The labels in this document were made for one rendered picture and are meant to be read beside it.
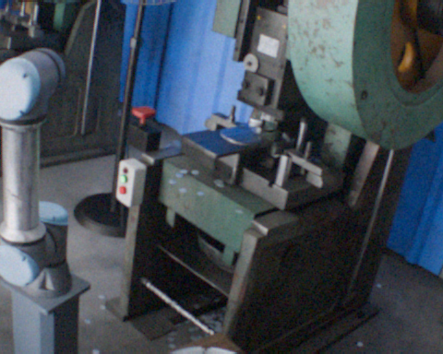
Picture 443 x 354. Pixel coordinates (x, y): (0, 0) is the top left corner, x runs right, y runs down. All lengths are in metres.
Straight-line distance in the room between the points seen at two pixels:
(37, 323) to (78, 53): 1.91
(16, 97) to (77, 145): 2.25
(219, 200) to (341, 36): 0.73
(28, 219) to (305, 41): 0.73
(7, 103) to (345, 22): 0.71
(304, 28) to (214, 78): 2.33
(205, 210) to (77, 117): 1.66
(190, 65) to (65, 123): 0.88
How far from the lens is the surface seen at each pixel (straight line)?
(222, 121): 2.13
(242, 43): 1.91
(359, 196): 2.12
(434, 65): 1.91
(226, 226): 1.89
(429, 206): 3.00
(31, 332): 1.74
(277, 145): 1.96
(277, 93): 1.88
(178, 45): 3.97
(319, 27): 1.38
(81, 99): 3.44
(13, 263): 1.47
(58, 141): 3.46
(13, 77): 1.29
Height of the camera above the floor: 1.45
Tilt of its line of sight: 24 degrees down
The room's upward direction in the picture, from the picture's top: 11 degrees clockwise
